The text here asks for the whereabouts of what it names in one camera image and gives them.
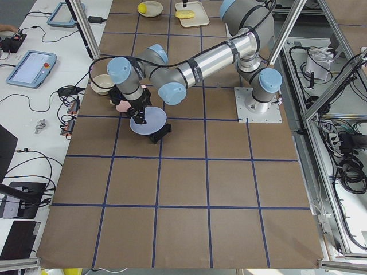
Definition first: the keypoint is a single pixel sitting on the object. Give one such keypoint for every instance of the black dish rack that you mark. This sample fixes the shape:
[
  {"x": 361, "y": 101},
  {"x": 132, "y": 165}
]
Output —
[{"x": 157, "y": 136}]

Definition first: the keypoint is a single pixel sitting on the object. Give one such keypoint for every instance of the far teach pendant tablet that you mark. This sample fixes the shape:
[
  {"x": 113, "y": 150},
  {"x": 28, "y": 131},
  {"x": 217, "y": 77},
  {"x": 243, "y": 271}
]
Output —
[{"x": 61, "y": 17}]

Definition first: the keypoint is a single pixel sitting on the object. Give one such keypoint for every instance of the yellow bread roll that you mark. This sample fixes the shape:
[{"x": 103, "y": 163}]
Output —
[{"x": 184, "y": 14}]

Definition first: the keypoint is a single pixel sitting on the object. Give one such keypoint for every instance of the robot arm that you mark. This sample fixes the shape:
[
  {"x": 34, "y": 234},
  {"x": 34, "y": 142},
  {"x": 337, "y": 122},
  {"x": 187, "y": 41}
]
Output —
[{"x": 250, "y": 25}]

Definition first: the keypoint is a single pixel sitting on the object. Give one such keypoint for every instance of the black power adapter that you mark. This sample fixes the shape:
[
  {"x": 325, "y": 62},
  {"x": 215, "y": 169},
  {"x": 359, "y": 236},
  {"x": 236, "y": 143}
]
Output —
[{"x": 93, "y": 19}]

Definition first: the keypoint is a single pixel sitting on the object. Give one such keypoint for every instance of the cream bowl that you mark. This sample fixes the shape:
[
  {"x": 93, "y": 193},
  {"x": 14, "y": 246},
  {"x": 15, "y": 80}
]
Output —
[{"x": 102, "y": 84}]

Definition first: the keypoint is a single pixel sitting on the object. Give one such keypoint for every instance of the pink round plate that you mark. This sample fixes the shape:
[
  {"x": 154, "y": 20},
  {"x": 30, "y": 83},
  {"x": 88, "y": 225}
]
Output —
[{"x": 124, "y": 105}]

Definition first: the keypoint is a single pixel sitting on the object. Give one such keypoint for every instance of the near teach pendant tablet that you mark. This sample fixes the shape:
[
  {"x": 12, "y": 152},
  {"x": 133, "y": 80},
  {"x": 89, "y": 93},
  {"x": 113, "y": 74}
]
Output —
[{"x": 32, "y": 70}]

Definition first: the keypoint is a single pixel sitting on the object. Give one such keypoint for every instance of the white oval plate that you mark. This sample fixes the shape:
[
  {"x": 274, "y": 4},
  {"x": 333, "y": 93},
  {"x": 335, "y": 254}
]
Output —
[{"x": 154, "y": 9}]

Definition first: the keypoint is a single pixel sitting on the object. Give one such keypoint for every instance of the teach pendant tablet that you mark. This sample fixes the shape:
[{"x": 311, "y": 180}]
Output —
[
  {"x": 32, "y": 70},
  {"x": 61, "y": 17}
]

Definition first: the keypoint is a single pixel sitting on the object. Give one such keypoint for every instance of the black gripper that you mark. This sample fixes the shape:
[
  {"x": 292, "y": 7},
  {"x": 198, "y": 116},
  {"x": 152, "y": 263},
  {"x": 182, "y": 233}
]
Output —
[{"x": 139, "y": 103}]

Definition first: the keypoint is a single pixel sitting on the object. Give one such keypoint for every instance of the blue round plate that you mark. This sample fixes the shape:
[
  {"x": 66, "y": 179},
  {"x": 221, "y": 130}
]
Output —
[{"x": 155, "y": 119}]

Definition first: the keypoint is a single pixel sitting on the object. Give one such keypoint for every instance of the aluminium frame post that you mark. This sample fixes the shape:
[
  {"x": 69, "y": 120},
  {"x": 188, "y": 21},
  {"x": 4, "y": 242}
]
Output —
[{"x": 79, "y": 16}]

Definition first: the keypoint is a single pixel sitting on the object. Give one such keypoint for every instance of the yellow lemon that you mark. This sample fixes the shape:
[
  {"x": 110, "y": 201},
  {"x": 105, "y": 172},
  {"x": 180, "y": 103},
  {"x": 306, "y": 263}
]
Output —
[{"x": 142, "y": 8}]

